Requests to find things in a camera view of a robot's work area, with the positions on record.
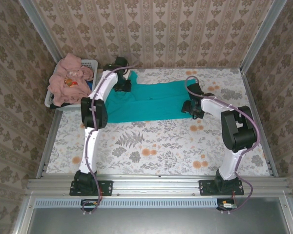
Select teal t-shirt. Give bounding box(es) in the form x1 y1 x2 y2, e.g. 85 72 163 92
105 70 198 124

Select white plastic laundry basket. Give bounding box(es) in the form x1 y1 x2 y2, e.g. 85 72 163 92
44 59 99 112

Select pink t-shirt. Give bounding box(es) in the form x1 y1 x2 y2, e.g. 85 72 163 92
47 53 95 107

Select floral table cover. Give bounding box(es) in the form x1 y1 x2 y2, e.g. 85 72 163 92
45 68 271 176

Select black garment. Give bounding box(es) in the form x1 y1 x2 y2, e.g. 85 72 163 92
49 102 71 110

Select grey metal base panel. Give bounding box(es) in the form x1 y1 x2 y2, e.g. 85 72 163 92
13 196 293 234

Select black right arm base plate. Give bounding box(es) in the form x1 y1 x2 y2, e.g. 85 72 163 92
199 179 245 196

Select aluminium mounting rail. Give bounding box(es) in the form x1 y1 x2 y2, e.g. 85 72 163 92
26 174 289 197

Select aluminium frame post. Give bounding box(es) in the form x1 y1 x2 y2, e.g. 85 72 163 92
241 0 288 72
19 0 63 64

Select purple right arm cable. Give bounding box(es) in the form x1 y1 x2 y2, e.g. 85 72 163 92
185 75 261 215

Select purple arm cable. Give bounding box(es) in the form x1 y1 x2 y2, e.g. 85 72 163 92
82 60 137 216
185 75 261 215

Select grey slotted cable duct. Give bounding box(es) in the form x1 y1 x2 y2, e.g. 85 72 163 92
35 198 219 208

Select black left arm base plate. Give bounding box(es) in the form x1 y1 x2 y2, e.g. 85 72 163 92
69 179 113 196

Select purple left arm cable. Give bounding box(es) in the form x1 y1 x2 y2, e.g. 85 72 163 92
82 60 137 216

